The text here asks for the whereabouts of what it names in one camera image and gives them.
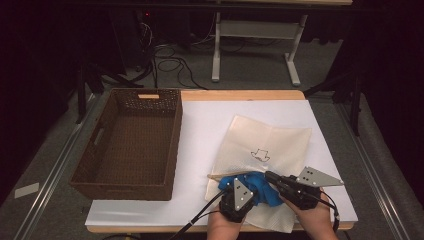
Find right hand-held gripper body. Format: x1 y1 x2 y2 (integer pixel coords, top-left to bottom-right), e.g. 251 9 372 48
276 166 344 212

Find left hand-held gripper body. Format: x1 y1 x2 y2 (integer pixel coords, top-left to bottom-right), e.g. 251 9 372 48
218 177 255 223

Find blue cloth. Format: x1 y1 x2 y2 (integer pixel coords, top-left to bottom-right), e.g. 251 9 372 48
218 171 285 208

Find cream zippered laundry bag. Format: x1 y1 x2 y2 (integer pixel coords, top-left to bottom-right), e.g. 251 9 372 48
204 114 313 234

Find brown woven basket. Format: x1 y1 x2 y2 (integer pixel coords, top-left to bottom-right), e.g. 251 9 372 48
68 87 184 202

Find person's left hand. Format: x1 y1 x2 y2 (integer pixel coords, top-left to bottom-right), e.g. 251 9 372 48
206 209 246 240

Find person's right hand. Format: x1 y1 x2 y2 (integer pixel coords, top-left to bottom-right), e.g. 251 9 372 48
283 188 339 240

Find white sheet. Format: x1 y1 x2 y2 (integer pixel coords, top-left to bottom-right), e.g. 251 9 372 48
84 99 359 228

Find black stand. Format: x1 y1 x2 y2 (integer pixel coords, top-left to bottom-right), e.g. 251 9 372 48
303 69 364 137
74 59 144 124

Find black computer tower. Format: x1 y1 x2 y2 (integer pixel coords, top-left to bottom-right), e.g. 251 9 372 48
109 9 158 73

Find white tape piece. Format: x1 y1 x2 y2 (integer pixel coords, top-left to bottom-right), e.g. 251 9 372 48
14 182 40 199

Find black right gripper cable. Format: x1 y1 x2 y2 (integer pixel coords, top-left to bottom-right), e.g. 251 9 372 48
311 189 341 233

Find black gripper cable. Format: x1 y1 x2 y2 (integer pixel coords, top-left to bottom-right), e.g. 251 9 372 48
169 189 231 240
311 189 341 233

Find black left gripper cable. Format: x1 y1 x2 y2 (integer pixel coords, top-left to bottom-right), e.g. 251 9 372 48
169 189 231 240

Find metal floor rail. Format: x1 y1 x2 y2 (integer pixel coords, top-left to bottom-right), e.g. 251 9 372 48
13 96 101 240
334 103 409 240

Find black floor cables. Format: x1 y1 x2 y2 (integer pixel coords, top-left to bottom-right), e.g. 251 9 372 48
151 44 208 90

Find white desk frame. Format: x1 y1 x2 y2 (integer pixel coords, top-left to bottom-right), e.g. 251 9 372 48
211 0 354 87

